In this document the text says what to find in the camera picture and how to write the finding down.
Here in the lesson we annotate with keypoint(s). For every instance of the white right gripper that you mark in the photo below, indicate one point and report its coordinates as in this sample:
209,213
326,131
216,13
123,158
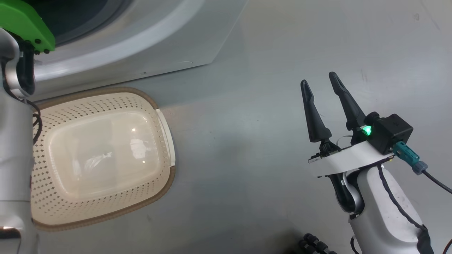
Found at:
353,158

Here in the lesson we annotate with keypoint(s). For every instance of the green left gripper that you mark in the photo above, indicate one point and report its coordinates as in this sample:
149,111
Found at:
21,21

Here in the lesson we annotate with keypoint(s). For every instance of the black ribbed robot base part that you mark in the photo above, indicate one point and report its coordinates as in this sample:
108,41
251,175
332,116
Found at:
314,245

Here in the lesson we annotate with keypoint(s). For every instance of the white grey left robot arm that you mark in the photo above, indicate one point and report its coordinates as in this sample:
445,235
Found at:
14,148

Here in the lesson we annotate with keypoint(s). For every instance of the white front-load washing machine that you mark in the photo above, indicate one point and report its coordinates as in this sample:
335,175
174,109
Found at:
159,42

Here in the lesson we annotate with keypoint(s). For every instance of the cream perforated laundry basket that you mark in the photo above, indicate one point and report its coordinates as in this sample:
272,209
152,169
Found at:
102,158

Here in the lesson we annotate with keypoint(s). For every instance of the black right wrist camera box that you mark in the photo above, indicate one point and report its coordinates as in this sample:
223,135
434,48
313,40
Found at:
392,132

